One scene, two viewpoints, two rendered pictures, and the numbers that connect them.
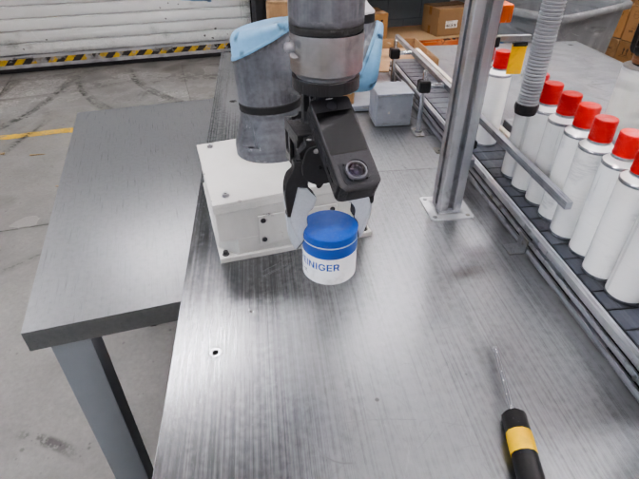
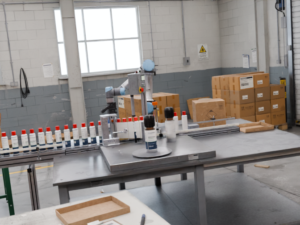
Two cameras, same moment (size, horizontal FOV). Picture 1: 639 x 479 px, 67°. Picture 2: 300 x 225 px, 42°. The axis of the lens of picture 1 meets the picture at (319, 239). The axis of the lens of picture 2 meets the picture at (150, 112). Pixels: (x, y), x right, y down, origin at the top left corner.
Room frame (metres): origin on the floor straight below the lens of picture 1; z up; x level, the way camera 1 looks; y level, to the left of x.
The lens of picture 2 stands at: (0.50, -3.95, 1.60)
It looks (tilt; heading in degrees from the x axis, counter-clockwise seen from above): 8 degrees down; 84
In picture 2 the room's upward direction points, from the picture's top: 5 degrees counter-clockwise
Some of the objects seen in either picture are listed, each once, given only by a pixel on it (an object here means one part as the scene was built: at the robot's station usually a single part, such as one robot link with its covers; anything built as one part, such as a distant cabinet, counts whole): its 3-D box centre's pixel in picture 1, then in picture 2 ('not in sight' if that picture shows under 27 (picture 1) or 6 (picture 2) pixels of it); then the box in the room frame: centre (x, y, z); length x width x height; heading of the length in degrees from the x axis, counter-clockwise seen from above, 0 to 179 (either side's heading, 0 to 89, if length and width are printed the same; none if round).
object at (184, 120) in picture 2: not in sight; (184, 122); (1.18, -0.36, 0.98); 0.05 x 0.05 x 0.20
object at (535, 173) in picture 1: (451, 89); (182, 124); (1.17, -0.32, 0.96); 1.07 x 0.01 x 0.01; 7
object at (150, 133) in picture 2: not in sight; (150, 133); (0.78, -1.01, 1.04); 0.09 x 0.09 x 0.29
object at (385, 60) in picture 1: (392, 54); (253, 127); (1.87, -0.28, 0.85); 0.30 x 0.26 x 0.04; 7
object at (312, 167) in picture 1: (323, 124); (111, 108); (0.51, 0.00, 1.14); 0.09 x 0.08 x 0.12; 17
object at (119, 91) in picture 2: not in sight; (119, 91); (0.61, 0.01, 1.29); 0.11 x 0.11 x 0.08; 87
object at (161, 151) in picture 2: not in sight; (152, 152); (0.78, -1.01, 0.89); 0.31 x 0.31 x 0.01
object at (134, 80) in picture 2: not in sight; (137, 83); (0.77, -0.32, 1.38); 0.17 x 0.10 x 0.19; 62
